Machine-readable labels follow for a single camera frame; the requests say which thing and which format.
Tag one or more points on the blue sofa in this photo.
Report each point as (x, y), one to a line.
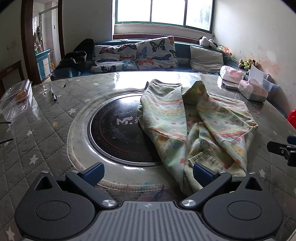
(182, 52)

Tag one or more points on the clear plastic clamshell container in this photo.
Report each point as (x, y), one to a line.
(16, 102)

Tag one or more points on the flat butterfly print pillow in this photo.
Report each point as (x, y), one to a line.
(115, 66)
(113, 52)

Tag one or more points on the green and brown plush toy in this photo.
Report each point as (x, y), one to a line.
(247, 64)

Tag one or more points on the pastel patterned child's garment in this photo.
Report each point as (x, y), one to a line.
(173, 115)

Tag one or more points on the clear plastic box with paper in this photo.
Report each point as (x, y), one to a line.
(266, 84)

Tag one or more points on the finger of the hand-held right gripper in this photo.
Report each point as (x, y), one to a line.
(289, 154)
(292, 139)

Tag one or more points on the hanging clothes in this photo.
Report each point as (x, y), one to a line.
(38, 38)

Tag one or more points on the colourful plush toy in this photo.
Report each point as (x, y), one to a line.
(224, 49)

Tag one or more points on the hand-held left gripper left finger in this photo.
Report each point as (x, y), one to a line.
(93, 174)

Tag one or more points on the grey cushion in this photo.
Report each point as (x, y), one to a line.
(205, 59)

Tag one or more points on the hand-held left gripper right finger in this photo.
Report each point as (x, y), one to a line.
(202, 173)

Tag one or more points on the pastel tissue pack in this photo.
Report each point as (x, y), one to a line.
(253, 91)

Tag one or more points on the green framed window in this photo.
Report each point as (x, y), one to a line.
(161, 11)

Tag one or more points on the dark wooden door frame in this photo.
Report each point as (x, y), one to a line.
(29, 46)

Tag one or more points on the black bag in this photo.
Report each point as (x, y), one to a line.
(76, 56)

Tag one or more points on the round built-in induction cooktop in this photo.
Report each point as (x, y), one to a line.
(111, 139)

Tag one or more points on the large butterfly print pillow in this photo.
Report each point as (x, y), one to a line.
(155, 52)

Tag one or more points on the blue cabinet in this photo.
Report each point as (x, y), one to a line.
(42, 63)

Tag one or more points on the red plastic stool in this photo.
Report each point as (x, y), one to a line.
(292, 119)

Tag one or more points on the black pen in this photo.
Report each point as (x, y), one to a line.
(53, 94)

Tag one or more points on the panda plush toy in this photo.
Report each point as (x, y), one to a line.
(207, 42)

